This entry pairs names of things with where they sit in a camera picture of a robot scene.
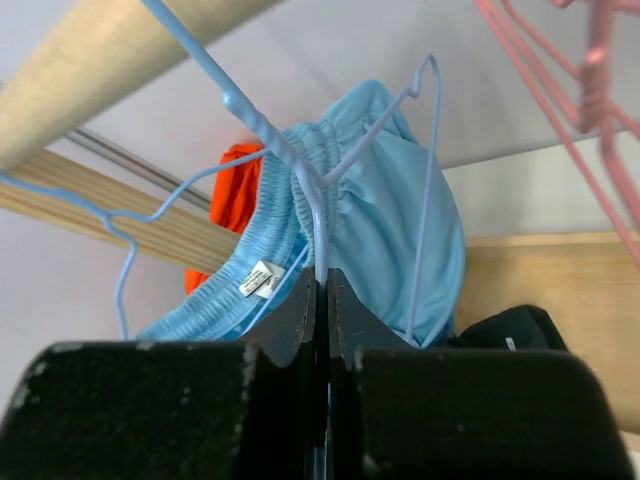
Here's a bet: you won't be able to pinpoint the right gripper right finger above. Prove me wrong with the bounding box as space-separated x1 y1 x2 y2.
328 270 635 479

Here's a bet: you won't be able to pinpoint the dark navy shorts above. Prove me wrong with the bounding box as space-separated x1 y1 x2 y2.
446 305 568 352

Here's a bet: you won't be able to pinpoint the pink hanger orange shorts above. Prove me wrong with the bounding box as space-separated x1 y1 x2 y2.
475 1 639 261

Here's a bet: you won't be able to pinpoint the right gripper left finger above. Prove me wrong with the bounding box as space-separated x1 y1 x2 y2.
1 270 317 479

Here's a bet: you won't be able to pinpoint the blue hanger light shorts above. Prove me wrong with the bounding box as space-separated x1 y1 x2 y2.
139 0 444 351

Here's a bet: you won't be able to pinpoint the wooden clothes rack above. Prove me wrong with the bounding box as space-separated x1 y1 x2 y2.
1 1 639 439

